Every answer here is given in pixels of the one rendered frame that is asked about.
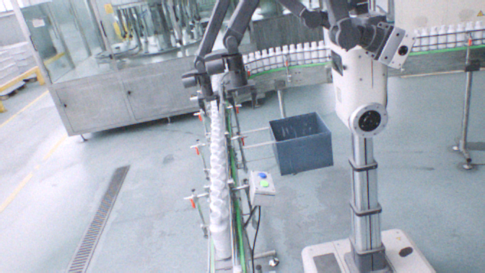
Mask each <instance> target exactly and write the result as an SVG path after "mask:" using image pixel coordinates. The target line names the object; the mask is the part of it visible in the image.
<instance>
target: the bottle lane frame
mask: <svg viewBox="0 0 485 273"><path fill-rule="evenodd" d="M227 111H228V113H229V115H228V116H227V125H228V131H229V133H230V137H231V139H232V127H231V125H230V122H231V123H232V117H231V115H230V110H229V109H228V110H227ZM230 143H232V146H233V147H234V149H235V141H234V140H233V141H232V142H230ZM234 155H235V153H234V150H233V148H232V149H230V157H231V161H230V162H231V166H232V179H233V180H234V183H235V186H236V188H237V187H240V183H239V176H238V170H237V168H236V164H235V162H236V161H235V159H234ZM236 193H237V196H238V199H237V201H235V202H234V203H235V208H233V209H235V211H236V214H234V215H236V222H237V227H236V228H237V234H235V235H238V241H236V242H238V243H239V248H238V249H239V251H240V256H239V257H238V258H240V264H242V271H244V273H250V266H249V260H248V249H247V242H246V237H245V231H244V230H243V221H242V218H241V215H242V214H240V208H241V209H242V213H243V207H242V201H241V195H240V190H237V192H236ZM242 216H243V215H242ZM211 273H214V260H213V240H212V238H211Z"/></svg>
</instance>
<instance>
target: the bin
mask: <svg viewBox="0 0 485 273"><path fill-rule="evenodd" d="M264 129H269V131H270V135H271V142H266V143H262V144H254V145H250V146H247V147H243V149H244V150H246V149H249V148H253V147H260V146H264V145H268V144H272V147H273V152H274V156H271V157H275V158H276V162H277V165H278V167H279V171H280V172H276V173H281V176H284V175H288V174H292V173H299V172H303V171H307V170H314V169H318V168H324V167H328V166H332V165H333V151H332V143H331V130H330V129H329V128H328V126H327V125H326V124H325V122H324V121H323V119H322V118H321V117H320V115H319V114H318V112H317V111H315V112H311V113H304V114H300V115H296V116H289V117H285V118H278V119H274V120H270V121H268V126H267V127H263V128H259V129H252V130H248V131H241V132H240V134H245V133H249V132H253V131H260V130H264ZM266 158H270V157H265V158H261V159H256V160H262V159H266ZM251 161H255V160H249V161H246V162H251ZM271 174H275V173H271Z"/></svg>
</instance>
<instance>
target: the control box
mask: <svg viewBox="0 0 485 273"><path fill-rule="evenodd" d="M260 172H263V173H265V174H266V177H260V176H259V173H260ZM261 181H266V182H268V186H262V185H261ZM248 185H250V190H249V193H250V201H251V204H252V205H255V206H254V208H253V210H252V212H251V213H250V215H249V217H248V219H247V222H246V223H244V220H242V221H243V230H244V231H245V237H246V238H247V235H246V228H247V227H248V225H249V223H250V220H251V219H252V217H253V215H254V213H255V211H256V210H257V208H258V207H259V219H258V225H257V228H256V232H255V237H254V241H253V248H252V256H251V259H252V270H253V273H254V265H253V251H254V246H255V240H256V236H257V233H258V231H259V227H260V222H261V206H267V207H272V206H273V203H274V197H275V193H276V191H275V188H274V183H273V181H272V177H271V173H270V172H265V171H258V170H251V171H250V178H249V182H248Z"/></svg>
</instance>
